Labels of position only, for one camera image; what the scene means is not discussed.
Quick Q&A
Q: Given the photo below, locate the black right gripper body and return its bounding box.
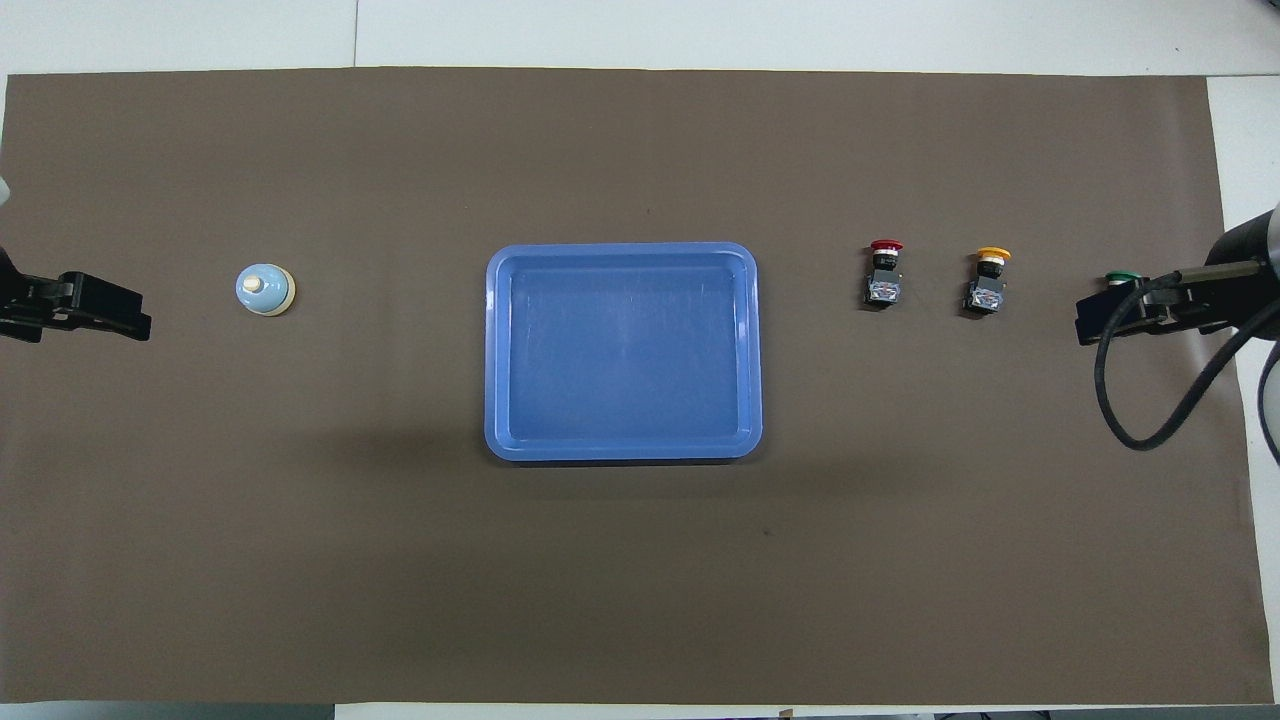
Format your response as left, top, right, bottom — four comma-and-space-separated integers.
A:
1135, 272, 1236, 329

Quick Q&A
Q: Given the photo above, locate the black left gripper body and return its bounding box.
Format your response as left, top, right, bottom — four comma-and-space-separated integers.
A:
0, 246, 144, 331

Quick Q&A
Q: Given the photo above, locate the yellow push button switch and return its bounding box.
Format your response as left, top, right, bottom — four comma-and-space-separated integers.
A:
963, 246, 1012, 317

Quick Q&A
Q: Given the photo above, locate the red push button switch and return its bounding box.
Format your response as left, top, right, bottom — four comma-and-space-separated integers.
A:
863, 239, 905, 311

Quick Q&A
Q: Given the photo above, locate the light blue service bell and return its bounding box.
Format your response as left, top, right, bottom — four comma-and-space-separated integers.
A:
235, 263, 297, 318

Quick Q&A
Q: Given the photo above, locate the blue plastic tray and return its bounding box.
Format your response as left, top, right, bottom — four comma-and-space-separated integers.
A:
485, 242, 763, 463

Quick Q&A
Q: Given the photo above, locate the brown table mat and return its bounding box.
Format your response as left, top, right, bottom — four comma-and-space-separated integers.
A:
0, 67, 1276, 706

